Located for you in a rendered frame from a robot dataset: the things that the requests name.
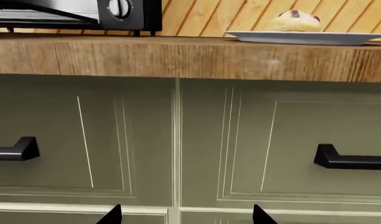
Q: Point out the wooden countertop slab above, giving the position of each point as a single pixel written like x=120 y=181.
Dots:
x=178 y=58

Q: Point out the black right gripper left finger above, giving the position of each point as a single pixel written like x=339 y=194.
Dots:
x=113 y=216

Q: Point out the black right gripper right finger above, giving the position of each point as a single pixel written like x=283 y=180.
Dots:
x=262 y=217

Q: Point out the scone with dark berries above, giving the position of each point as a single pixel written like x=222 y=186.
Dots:
x=294 y=22

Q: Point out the grey round plate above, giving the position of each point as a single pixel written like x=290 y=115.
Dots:
x=305 y=37

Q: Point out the olive green drawer front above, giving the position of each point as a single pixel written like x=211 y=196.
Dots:
x=287 y=144
x=69 y=140

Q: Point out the black toaster oven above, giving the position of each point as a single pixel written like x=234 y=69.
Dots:
x=84 y=16

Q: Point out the black timer knob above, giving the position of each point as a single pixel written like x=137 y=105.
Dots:
x=119 y=8

